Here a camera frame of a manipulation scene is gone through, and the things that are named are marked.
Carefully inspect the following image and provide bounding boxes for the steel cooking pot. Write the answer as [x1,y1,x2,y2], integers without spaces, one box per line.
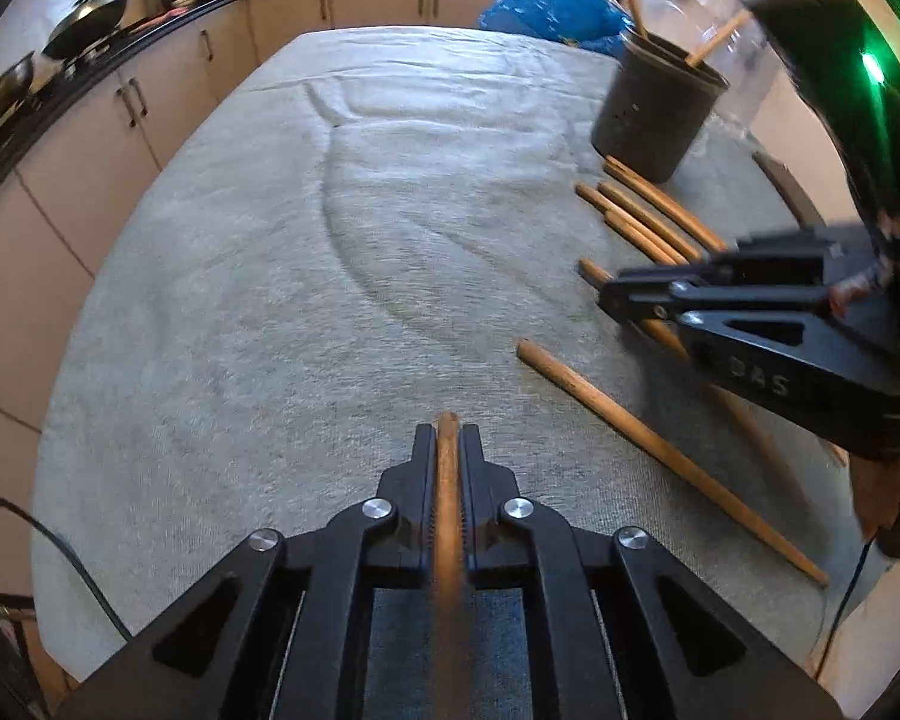
[0,52,40,137]

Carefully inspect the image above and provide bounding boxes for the person's right hand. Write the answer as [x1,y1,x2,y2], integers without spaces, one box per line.
[851,456,900,545]

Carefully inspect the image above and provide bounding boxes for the black kitchen countertop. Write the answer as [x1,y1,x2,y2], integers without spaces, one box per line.
[0,0,616,226]

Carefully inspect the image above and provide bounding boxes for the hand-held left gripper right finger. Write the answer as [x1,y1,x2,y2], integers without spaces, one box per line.
[459,424,847,720]

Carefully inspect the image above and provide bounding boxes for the black wok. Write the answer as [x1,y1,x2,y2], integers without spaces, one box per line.
[41,0,173,62]

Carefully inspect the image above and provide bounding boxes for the beige lower kitchen cabinets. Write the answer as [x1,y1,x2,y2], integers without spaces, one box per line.
[0,0,511,586]

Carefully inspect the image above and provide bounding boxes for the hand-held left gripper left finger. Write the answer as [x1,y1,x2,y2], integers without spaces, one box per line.
[58,424,440,720]

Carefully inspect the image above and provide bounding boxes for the black chopstick holder cup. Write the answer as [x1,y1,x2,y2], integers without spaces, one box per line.
[591,30,730,182]

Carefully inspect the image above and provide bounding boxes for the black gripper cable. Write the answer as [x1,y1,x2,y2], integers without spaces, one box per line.
[816,538,875,680]

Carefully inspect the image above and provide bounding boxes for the black floor cable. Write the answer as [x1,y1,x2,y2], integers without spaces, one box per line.
[0,498,133,642]

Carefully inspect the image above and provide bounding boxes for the black smartphone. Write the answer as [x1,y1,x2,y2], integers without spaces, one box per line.
[753,151,823,223]

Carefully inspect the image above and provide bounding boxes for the clear glass cup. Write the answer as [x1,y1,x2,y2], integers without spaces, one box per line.
[645,0,785,137]

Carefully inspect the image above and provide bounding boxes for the blue plastic bag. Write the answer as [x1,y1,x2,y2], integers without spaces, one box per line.
[478,0,631,57]

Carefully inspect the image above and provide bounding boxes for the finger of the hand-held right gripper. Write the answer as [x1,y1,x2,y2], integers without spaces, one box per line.
[597,227,884,321]
[677,298,841,425]

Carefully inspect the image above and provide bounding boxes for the grey towel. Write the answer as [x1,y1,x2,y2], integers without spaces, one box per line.
[31,28,863,680]

